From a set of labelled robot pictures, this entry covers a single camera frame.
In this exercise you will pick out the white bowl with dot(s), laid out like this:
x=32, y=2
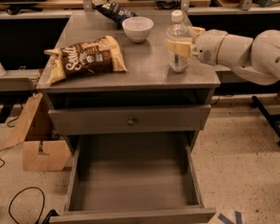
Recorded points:
x=137, y=28

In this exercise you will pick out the grey drawer cabinet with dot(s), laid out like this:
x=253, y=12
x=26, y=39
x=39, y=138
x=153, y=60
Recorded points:
x=148, y=80

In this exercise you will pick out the clear plastic water bottle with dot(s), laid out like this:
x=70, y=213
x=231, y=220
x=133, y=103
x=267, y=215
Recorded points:
x=178, y=30

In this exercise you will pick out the brown yellow chip bag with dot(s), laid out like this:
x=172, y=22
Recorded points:
x=100, y=56

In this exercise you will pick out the dark blue chip bag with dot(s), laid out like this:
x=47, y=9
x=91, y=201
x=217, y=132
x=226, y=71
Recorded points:
x=115, y=11

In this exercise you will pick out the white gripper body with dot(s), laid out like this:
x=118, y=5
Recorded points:
x=207, y=47

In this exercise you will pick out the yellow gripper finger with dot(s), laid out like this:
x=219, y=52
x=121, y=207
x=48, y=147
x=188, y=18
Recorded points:
x=184, y=47
x=195, y=31

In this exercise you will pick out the open middle grey drawer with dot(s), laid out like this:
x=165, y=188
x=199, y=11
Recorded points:
x=133, y=178

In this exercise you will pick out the upper grey drawer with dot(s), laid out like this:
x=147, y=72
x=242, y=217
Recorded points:
x=138, y=119

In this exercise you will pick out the wooden board stand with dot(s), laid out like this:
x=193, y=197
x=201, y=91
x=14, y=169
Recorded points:
x=43, y=150

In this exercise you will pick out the black table leg base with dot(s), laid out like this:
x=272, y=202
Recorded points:
x=273, y=119

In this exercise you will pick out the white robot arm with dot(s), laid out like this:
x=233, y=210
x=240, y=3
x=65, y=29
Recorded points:
x=254, y=59

